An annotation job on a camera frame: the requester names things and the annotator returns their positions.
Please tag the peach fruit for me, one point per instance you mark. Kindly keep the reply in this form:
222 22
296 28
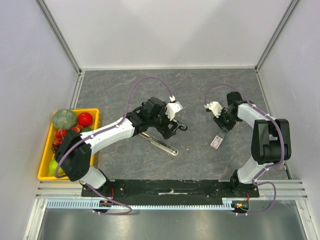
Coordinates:
78 128

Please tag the green striped melon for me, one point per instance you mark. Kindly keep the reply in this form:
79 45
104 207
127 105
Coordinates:
64 119

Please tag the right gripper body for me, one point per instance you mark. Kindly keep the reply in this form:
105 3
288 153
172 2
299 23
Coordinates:
222 125

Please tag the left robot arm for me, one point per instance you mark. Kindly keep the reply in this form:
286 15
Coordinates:
74 154

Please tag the red apple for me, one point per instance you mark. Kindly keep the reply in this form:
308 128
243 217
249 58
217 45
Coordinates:
85 119

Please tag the purple grape bunch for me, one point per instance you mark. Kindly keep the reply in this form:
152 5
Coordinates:
54 148

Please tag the green pear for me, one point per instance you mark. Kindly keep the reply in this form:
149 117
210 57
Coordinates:
52 168

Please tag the silver and black stapler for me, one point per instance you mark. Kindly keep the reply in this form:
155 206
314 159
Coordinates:
159 144

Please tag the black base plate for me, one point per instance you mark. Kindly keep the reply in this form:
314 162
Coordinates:
125 188

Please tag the grey cable duct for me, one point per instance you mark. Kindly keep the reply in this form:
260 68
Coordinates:
101 204

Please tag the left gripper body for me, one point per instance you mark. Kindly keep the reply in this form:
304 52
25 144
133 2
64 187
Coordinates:
164 130

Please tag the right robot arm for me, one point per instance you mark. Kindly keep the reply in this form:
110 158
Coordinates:
270 142

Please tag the green avocado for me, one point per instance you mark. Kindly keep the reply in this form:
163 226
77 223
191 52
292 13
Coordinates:
86 129

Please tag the red white staple box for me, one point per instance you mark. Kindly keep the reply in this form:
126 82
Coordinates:
216 142

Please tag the red cherry tomato cluster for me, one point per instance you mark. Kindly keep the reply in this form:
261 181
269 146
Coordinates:
59 136

